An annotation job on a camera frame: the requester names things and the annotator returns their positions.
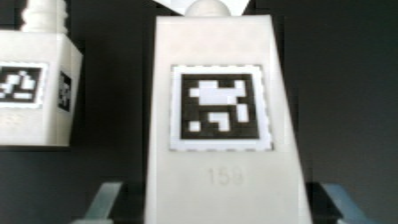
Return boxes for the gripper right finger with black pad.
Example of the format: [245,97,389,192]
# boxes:
[322,183,380,224]

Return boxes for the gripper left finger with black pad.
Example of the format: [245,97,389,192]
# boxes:
[69,182,123,224]

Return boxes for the white stool leg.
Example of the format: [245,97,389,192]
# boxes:
[0,0,84,146]
[144,0,313,224]

